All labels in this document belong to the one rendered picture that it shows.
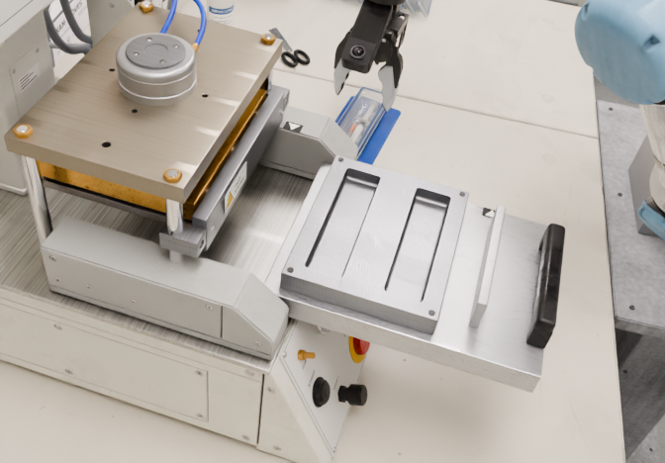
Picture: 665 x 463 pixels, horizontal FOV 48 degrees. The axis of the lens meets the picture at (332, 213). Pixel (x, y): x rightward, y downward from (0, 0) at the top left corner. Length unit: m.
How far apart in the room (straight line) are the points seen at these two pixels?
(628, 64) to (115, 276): 0.53
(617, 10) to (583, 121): 0.81
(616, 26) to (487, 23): 1.03
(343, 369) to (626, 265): 0.52
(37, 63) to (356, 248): 0.41
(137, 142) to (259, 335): 0.22
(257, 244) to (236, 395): 0.17
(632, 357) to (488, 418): 0.65
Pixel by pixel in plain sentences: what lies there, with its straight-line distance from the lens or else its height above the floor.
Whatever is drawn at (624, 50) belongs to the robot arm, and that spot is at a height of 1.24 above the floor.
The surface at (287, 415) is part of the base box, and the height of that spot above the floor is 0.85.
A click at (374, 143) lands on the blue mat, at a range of 1.32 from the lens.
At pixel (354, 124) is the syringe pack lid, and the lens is 1.29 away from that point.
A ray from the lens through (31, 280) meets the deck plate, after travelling 0.87.
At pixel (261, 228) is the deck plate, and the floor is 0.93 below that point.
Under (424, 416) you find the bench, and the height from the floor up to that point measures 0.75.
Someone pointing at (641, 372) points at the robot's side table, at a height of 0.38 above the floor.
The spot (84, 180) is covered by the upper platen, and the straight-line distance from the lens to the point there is 0.79.
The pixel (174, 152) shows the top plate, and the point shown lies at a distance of 0.72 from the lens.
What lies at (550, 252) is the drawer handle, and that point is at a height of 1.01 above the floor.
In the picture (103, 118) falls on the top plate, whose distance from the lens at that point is 0.76.
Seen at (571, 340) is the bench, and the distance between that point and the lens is 1.12.
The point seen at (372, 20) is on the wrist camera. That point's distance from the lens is 1.17.
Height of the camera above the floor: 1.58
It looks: 45 degrees down
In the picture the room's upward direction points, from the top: 9 degrees clockwise
